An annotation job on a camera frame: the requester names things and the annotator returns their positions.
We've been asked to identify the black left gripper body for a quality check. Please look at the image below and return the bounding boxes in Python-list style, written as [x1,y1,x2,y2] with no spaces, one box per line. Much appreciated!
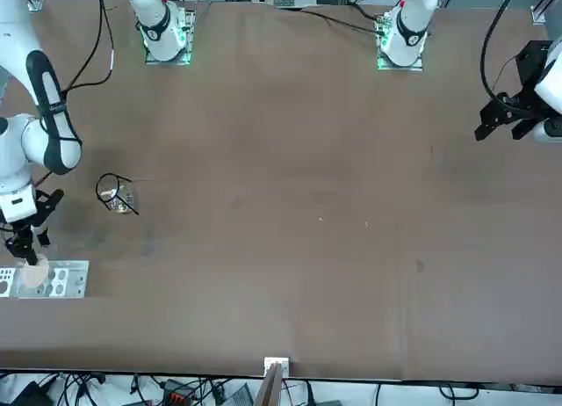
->
[514,40,553,100]

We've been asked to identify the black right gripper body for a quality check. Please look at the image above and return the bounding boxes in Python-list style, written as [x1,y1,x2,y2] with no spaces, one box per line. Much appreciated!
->
[8,188,66,234]

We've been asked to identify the white test tube rack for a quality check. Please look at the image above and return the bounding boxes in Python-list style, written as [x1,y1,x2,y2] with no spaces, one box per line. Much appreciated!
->
[0,259,90,300]

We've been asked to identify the black metal tripod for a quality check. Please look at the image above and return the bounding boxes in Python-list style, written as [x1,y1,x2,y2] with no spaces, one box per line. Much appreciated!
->
[95,172,141,216]

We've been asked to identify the black hub with ports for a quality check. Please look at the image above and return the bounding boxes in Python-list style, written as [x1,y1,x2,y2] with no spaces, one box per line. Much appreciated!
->
[162,379,194,405]

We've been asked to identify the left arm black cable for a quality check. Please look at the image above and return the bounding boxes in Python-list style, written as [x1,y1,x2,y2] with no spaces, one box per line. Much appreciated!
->
[479,0,533,100]

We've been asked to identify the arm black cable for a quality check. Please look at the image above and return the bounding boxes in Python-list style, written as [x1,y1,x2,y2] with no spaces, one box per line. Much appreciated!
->
[479,0,533,100]
[60,0,116,96]

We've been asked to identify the black cable across table edge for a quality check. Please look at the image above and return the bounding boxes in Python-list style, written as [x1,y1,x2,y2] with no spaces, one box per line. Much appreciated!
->
[299,7,384,34]

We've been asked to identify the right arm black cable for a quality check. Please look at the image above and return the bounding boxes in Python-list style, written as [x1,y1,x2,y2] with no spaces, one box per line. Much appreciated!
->
[60,0,116,96]

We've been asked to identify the aluminium frame post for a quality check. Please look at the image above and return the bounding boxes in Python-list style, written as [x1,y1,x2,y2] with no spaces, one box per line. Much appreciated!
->
[254,356,292,406]

